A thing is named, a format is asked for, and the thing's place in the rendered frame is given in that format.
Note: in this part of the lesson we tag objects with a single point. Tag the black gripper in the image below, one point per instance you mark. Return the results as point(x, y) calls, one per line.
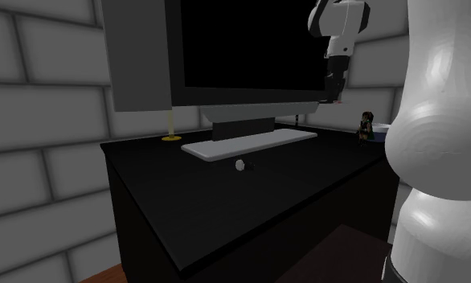
point(337, 70)

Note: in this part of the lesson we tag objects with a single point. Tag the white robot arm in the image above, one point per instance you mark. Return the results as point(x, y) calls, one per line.
point(439, 117)

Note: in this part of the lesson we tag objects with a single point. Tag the dark-haired green figure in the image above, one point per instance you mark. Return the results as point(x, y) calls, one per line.
point(365, 127)

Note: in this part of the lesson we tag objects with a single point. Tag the white bowl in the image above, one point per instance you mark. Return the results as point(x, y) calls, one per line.
point(380, 131)

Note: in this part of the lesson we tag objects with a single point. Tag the black screen grey television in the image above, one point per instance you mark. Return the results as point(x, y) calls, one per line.
point(251, 43)

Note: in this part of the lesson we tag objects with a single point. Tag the small white and black object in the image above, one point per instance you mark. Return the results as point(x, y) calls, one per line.
point(240, 165)

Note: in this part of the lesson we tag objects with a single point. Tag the black chest of drawers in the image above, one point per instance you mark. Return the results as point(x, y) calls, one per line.
point(204, 203)

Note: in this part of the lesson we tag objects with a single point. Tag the grey shade yellow lamp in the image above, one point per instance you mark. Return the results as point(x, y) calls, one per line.
point(135, 55)

